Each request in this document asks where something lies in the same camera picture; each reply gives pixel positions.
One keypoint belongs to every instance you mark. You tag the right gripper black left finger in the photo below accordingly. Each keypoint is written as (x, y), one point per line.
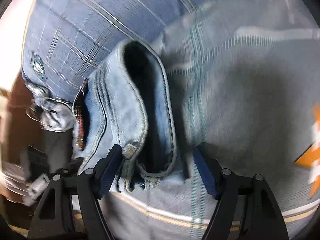
(53, 218)

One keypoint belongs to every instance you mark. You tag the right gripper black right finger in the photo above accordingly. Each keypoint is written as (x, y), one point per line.
(246, 206)

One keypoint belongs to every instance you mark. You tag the blue denim jeans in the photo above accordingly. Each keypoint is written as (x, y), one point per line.
(132, 100)

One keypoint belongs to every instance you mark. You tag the brown upholstered headboard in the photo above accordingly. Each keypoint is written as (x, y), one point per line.
(18, 133)

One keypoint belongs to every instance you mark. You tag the grey patterned bed sheet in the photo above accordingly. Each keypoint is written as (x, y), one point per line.
(243, 78)

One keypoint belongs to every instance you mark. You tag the blue plaid pillow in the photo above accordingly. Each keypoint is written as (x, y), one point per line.
(66, 40)

